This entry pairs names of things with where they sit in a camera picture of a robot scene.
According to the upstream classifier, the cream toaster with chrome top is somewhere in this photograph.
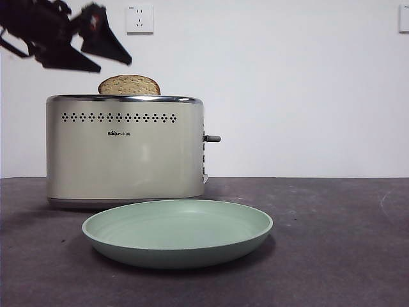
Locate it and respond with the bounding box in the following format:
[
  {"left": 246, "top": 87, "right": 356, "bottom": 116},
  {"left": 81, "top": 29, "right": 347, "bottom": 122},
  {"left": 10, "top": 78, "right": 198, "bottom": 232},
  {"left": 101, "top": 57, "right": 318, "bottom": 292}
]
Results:
[{"left": 45, "top": 94, "right": 222, "bottom": 210}]

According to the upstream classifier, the white wall power socket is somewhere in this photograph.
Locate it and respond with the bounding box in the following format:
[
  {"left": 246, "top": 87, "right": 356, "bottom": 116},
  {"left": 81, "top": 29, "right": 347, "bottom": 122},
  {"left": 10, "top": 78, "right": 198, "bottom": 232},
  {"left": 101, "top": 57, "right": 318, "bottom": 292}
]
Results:
[{"left": 126, "top": 4, "right": 154, "bottom": 35}]

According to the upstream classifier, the pale green round plate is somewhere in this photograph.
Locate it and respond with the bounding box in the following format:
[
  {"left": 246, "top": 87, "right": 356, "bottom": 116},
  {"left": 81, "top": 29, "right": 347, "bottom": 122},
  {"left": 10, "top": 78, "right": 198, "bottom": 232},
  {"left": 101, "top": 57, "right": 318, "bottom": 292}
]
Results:
[{"left": 81, "top": 200, "right": 274, "bottom": 269}]

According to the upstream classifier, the white wall switch plate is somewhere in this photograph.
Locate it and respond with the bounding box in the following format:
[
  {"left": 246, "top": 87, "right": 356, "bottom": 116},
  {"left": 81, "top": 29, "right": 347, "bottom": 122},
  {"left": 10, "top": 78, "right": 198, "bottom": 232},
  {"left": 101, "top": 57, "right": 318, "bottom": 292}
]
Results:
[{"left": 398, "top": 4, "right": 409, "bottom": 33}]

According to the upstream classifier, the large toast bread slice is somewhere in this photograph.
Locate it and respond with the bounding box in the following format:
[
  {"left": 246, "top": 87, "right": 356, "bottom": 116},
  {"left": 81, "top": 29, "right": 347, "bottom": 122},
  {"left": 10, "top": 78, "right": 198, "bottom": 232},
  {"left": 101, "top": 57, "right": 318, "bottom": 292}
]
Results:
[{"left": 98, "top": 75, "right": 162, "bottom": 96}]

